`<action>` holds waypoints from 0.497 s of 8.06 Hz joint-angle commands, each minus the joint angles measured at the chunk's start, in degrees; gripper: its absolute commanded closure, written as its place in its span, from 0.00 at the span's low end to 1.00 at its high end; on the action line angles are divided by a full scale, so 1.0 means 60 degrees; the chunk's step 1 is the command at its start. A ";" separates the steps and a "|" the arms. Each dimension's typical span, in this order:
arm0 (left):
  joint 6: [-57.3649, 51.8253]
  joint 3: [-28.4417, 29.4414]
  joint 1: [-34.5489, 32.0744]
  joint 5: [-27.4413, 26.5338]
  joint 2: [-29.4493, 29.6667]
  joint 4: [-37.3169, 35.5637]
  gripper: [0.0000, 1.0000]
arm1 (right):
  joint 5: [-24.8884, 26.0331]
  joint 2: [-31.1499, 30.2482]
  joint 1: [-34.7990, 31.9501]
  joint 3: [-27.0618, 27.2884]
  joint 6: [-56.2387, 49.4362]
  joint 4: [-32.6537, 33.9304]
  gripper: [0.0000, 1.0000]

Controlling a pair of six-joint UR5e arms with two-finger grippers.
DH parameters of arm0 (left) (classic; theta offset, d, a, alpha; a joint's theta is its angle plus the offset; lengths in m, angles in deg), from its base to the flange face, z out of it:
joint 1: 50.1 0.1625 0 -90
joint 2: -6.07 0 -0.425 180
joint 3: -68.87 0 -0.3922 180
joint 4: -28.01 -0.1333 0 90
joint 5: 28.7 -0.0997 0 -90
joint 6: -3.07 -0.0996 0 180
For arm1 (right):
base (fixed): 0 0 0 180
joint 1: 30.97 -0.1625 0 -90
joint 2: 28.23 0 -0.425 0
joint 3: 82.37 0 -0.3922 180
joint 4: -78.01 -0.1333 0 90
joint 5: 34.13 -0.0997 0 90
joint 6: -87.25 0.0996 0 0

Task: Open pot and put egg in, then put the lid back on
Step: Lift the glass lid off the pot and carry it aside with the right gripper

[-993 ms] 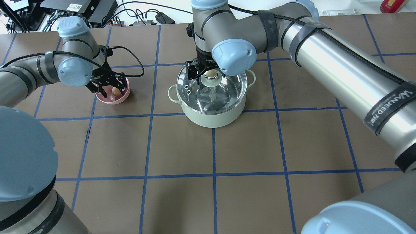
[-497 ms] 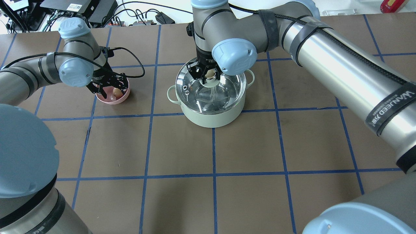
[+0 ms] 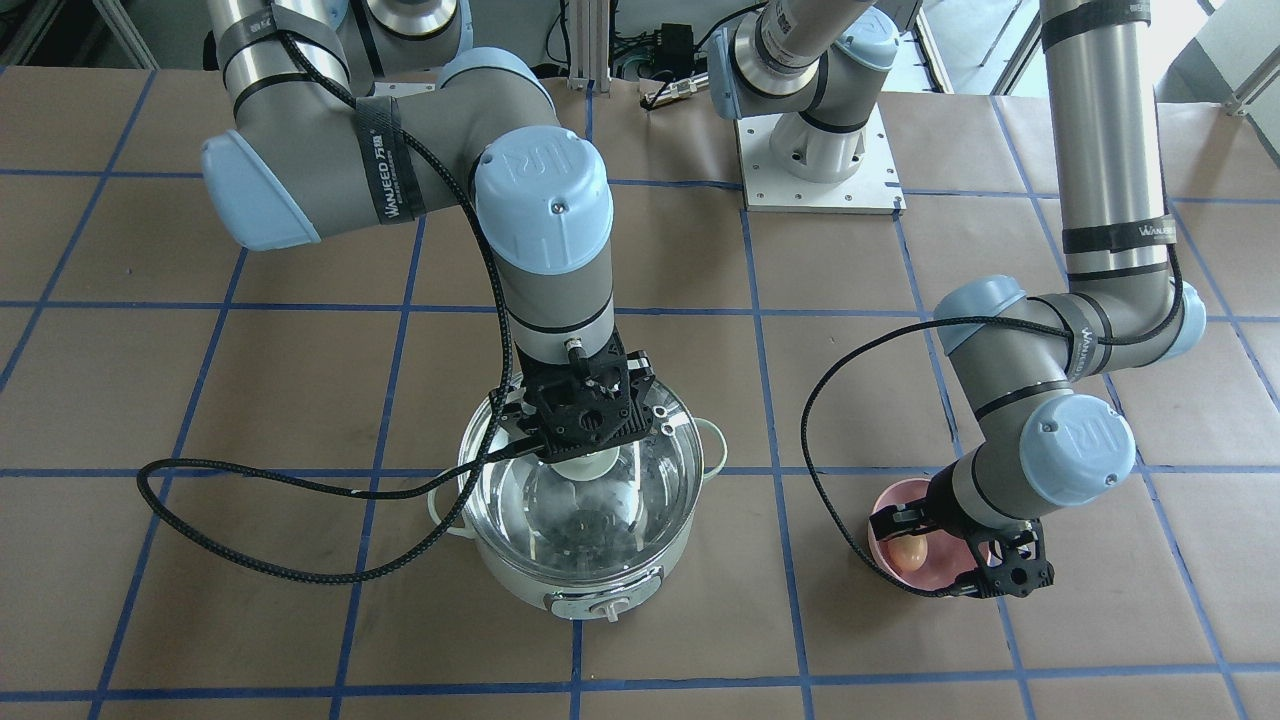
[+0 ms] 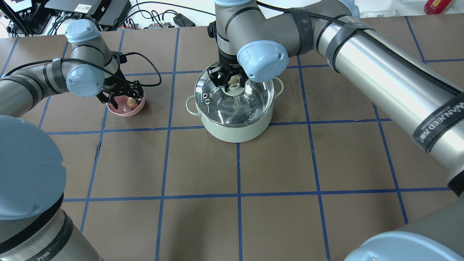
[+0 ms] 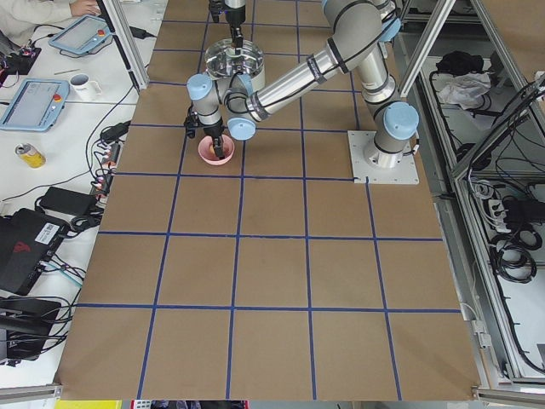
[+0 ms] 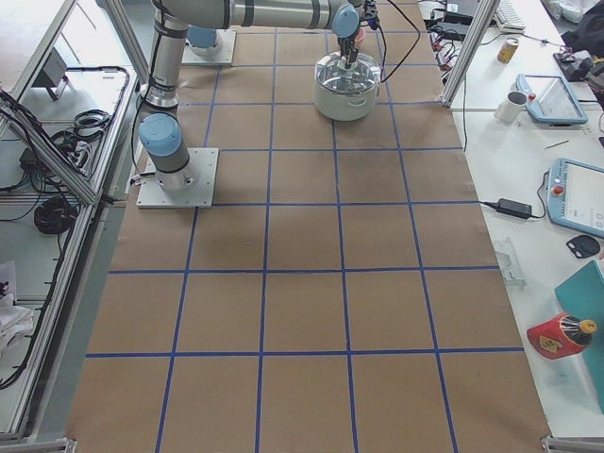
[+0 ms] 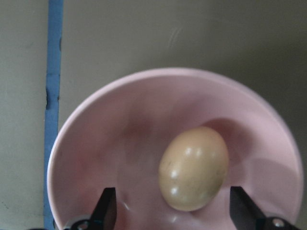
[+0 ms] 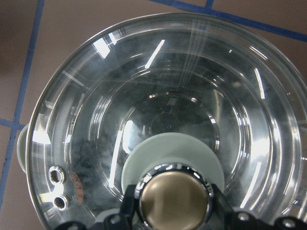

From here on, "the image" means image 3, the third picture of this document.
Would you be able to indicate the beige egg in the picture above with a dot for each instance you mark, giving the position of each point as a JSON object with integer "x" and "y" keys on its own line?
{"x": 908, "y": 553}

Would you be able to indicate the glass pot lid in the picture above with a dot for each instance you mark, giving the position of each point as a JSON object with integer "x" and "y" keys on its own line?
{"x": 610, "y": 514}

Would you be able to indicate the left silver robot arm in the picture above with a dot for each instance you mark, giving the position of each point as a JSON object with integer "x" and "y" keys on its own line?
{"x": 1018, "y": 356}

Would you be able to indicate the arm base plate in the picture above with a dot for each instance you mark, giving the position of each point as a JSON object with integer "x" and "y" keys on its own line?
{"x": 789, "y": 166}

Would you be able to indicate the pink bowl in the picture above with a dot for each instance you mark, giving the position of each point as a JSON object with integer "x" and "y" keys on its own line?
{"x": 930, "y": 562}

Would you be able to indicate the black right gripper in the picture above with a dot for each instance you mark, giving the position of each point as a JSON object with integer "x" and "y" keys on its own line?
{"x": 517, "y": 409}

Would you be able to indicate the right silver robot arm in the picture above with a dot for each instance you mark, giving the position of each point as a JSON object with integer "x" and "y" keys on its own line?
{"x": 351, "y": 114}

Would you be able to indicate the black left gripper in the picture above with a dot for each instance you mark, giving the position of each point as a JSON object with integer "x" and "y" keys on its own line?
{"x": 948, "y": 509}

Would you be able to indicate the pale green cooking pot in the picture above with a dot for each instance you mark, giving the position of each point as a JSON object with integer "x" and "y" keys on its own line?
{"x": 606, "y": 600}

